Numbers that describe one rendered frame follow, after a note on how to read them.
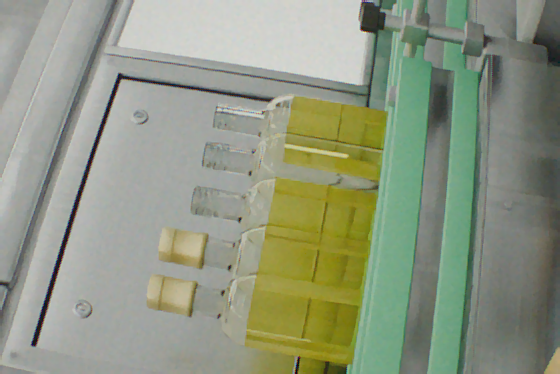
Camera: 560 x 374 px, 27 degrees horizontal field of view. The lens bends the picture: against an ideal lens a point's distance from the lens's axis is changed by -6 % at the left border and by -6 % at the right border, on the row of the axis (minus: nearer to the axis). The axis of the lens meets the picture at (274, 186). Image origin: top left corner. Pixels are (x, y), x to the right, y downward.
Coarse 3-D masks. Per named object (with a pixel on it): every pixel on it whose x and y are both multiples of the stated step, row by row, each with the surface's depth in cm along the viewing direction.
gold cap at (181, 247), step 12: (168, 228) 115; (168, 240) 114; (180, 240) 114; (192, 240) 114; (204, 240) 114; (168, 252) 114; (180, 252) 114; (192, 252) 114; (180, 264) 115; (192, 264) 114
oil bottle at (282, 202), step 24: (264, 192) 117; (288, 192) 117; (312, 192) 117; (336, 192) 117; (360, 192) 118; (240, 216) 117; (264, 216) 115; (288, 216) 115; (312, 216) 115; (336, 216) 115; (360, 216) 116; (360, 240) 115
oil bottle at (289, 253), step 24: (240, 240) 114; (264, 240) 113; (288, 240) 113; (312, 240) 114; (336, 240) 114; (240, 264) 112; (264, 264) 111; (288, 264) 112; (312, 264) 112; (336, 264) 112; (360, 264) 112; (360, 288) 111
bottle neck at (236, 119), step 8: (216, 112) 125; (224, 112) 125; (232, 112) 125; (240, 112) 125; (248, 112) 125; (256, 112) 125; (216, 120) 125; (224, 120) 125; (232, 120) 125; (240, 120) 125; (248, 120) 125; (256, 120) 125; (216, 128) 126; (224, 128) 126; (232, 128) 125; (240, 128) 125; (248, 128) 125; (256, 128) 125; (256, 136) 126
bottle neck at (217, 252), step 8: (208, 240) 114; (216, 240) 115; (224, 240) 115; (208, 248) 114; (216, 248) 114; (224, 248) 114; (208, 256) 114; (216, 256) 114; (224, 256) 114; (208, 264) 114; (216, 264) 114; (224, 264) 114
